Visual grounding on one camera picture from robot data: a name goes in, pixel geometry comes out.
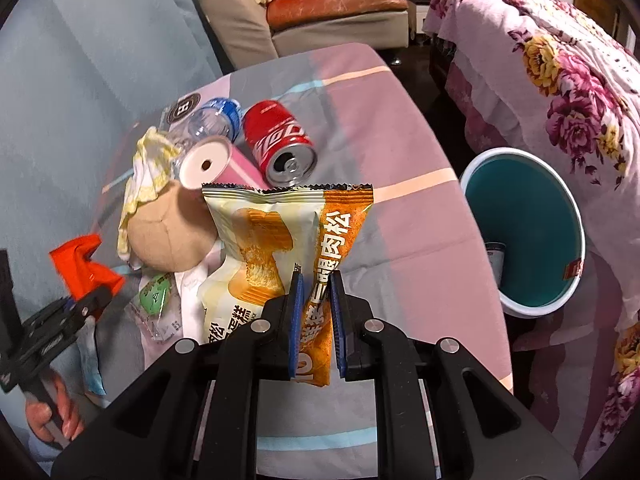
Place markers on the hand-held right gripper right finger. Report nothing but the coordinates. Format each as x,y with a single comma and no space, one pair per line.
336,325

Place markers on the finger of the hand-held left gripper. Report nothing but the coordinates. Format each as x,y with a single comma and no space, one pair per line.
65,317

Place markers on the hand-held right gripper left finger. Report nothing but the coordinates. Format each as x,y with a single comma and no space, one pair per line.
296,320

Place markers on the orange plastic wrapper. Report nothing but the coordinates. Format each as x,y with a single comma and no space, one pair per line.
82,265

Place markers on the orange white bread packet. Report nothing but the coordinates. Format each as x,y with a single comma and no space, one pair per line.
260,240

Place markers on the teal trash bin white rim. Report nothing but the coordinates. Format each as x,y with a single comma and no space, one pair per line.
520,220

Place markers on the person's left hand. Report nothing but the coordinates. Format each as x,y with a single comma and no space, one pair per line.
50,417

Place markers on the clear green snack packet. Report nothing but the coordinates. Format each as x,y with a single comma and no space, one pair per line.
157,300

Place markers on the yellow white crumpled tissue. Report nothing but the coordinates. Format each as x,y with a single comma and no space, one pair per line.
147,170

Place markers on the small tin can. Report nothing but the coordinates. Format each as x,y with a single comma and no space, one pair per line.
495,262

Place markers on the pink tube with white end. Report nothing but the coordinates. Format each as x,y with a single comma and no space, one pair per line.
222,152

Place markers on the red soda can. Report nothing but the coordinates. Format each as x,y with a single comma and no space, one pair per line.
275,130

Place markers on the pink grey striped sheet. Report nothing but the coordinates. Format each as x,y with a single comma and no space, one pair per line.
400,125

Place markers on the clear bottle with blue label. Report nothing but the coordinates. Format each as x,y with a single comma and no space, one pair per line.
215,120

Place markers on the light blue bedsheet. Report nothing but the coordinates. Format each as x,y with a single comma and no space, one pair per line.
75,60

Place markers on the beige sofa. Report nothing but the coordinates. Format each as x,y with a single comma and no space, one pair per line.
240,20

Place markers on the orange leather seat cushion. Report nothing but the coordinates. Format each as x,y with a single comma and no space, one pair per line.
335,2

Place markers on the pink floral blanket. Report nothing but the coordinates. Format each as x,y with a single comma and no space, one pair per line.
550,85

